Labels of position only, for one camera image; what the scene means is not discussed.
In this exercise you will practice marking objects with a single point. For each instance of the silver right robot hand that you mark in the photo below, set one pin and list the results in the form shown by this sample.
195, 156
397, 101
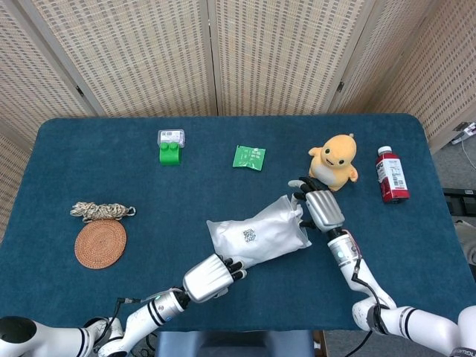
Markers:
323, 210

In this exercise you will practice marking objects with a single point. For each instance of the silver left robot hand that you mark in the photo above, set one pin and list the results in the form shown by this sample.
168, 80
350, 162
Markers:
206, 279

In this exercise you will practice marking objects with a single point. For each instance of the translucent white plastic zip bag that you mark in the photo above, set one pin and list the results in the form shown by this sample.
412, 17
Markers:
292, 208

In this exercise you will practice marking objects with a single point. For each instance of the white clothes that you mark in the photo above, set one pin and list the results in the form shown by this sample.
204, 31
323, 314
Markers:
271, 241

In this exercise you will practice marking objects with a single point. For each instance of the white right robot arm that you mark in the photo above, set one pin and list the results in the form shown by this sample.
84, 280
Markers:
409, 320

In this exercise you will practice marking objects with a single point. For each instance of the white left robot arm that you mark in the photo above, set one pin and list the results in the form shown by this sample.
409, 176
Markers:
148, 316

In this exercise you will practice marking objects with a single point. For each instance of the orange plush dinosaur toy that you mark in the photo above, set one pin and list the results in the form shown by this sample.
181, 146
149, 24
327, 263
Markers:
334, 163

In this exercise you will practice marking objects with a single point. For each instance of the blue grey robot torso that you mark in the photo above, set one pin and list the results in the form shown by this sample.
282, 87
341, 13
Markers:
234, 346

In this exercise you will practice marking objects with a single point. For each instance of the red juice bottle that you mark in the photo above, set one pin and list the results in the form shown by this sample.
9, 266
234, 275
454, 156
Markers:
392, 178

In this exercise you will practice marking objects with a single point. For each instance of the green foil sachet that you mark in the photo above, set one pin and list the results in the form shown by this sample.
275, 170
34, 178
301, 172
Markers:
249, 158

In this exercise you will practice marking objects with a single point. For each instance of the teal table cloth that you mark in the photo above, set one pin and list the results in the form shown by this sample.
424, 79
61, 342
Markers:
148, 186

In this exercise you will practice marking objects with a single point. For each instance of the round woven rattan coaster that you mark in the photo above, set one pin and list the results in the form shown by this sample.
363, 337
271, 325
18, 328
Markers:
100, 243

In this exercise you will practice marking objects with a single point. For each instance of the black screen hinge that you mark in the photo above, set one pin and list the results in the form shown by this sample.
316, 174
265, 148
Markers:
339, 86
79, 90

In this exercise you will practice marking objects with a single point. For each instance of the green toy building block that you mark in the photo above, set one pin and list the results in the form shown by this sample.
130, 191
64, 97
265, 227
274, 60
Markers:
170, 156

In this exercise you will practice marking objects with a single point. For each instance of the grey plastic cover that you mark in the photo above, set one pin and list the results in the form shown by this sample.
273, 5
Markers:
468, 238

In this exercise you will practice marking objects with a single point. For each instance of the small clear plastic box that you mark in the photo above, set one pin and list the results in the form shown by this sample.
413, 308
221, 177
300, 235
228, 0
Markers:
171, 134

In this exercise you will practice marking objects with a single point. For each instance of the white power strip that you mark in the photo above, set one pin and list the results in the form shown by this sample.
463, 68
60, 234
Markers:
466, 131

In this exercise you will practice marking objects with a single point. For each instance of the woven folding screen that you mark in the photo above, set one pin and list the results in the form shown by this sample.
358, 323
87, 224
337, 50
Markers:
148, 56

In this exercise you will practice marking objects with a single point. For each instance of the black equipment frame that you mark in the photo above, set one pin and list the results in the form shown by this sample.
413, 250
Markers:
461, 202

